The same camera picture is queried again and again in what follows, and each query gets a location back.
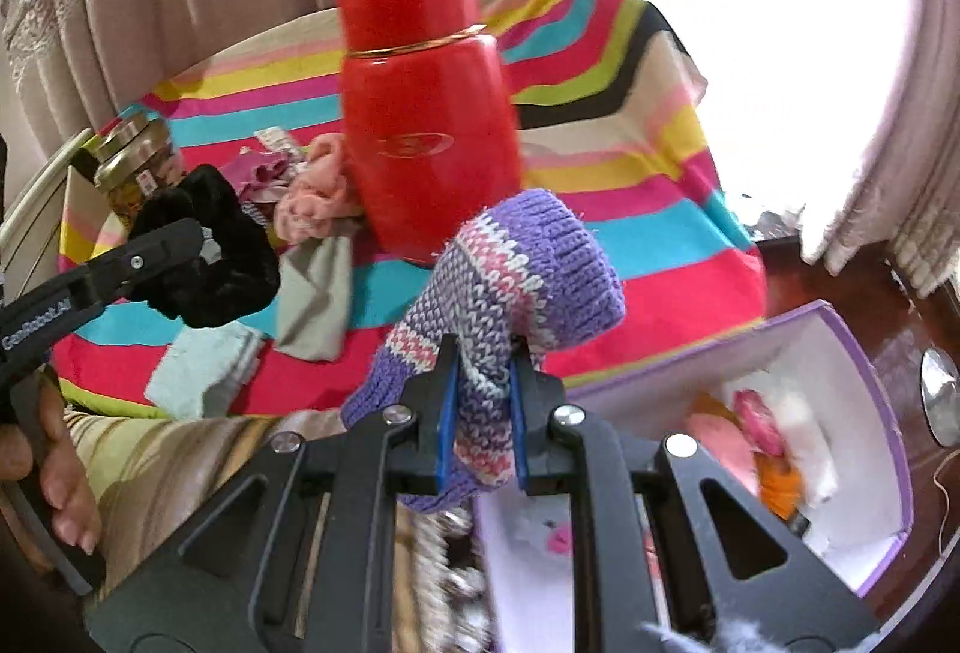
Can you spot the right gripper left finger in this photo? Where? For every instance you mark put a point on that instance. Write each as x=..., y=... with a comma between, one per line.
x=296, y=551

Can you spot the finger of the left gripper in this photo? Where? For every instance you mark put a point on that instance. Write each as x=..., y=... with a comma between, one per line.
x=113, y=275

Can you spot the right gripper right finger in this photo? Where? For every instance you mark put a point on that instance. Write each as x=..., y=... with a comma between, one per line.
x=665, y=540

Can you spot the black fuzzy cloth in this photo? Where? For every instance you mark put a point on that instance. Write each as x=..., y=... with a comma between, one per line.
x=236, y=273

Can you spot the orange yellow plush toy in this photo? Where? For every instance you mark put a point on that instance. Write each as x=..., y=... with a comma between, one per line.
x=780, y=481

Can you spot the pink fleece hat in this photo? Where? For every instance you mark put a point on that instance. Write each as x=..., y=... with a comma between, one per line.
x=723, y=440

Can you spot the light blue towel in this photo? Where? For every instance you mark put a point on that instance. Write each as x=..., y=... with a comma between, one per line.
x=203, y=371

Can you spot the magenta knitted cloth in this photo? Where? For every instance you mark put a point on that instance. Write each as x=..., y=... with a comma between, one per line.
x=261, y=176

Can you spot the grey green cloth pouch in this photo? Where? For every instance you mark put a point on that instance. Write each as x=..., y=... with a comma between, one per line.
x=315, y=299

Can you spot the floral white cloth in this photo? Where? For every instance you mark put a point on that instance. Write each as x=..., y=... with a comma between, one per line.
x=277, y=140

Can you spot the peach pink scrunched cloth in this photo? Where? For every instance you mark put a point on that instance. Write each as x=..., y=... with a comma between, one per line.
x=321, y=195

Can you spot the purple knitted hat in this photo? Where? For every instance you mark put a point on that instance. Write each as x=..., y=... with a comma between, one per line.
x=524, y=267

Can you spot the person's left hand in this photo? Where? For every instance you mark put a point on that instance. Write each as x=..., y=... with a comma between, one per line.
x=75, y=518

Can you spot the glass jar with gold lid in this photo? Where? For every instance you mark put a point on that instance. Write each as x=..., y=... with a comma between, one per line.
x=136, y=160

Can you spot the purple cardboard box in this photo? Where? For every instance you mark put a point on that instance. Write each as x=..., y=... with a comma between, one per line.
x=855, y=526

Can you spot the floor lamp chrome base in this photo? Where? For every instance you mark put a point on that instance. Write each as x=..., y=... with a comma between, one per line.
x=938, y=385

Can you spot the red thermos flask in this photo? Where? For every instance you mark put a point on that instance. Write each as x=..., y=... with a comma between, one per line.
x=430, y=129

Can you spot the colourful striped tablecloth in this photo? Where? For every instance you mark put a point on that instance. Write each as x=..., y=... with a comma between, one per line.
x=606, y=102

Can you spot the lace window curtain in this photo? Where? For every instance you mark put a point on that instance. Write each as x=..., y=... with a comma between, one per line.
x=901, y=187

